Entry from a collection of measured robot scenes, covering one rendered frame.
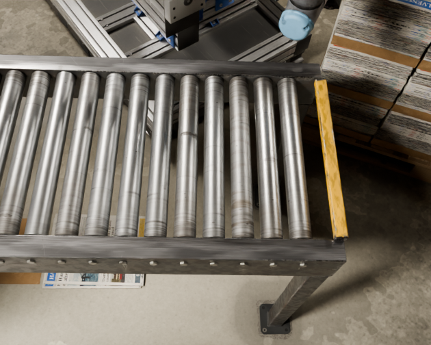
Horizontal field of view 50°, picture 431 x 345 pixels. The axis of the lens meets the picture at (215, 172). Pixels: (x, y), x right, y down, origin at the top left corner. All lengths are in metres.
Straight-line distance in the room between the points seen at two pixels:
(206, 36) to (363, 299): 1.29
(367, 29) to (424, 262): 0.96
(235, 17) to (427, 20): 0.97
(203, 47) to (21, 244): 1.32
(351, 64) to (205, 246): 0.94
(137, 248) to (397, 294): 1.21
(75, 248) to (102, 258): 0.06
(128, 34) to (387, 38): 1.12
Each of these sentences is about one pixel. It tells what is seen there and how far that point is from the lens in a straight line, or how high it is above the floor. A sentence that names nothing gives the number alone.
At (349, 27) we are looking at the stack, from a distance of 1.59.
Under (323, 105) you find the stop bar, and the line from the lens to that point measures 1.19.
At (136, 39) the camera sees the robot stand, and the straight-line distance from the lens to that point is 2.15.
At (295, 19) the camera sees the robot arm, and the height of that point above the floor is 1.03.
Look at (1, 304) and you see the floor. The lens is 1.92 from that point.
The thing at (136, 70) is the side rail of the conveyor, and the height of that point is 0.80.
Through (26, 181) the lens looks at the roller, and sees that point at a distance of 1.14.
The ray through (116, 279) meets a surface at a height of 0.01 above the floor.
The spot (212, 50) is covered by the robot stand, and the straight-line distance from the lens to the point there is 2.09.
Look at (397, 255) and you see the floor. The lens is 2.00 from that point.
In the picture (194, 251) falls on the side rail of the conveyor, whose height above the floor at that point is 0.80.
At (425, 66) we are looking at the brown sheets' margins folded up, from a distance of 1.66.
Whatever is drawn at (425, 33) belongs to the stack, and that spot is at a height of 0.75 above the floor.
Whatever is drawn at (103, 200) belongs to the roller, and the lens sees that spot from 1.06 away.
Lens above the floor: 1.74
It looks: 62 degrees down
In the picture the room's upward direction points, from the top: 5 degrees clockwise
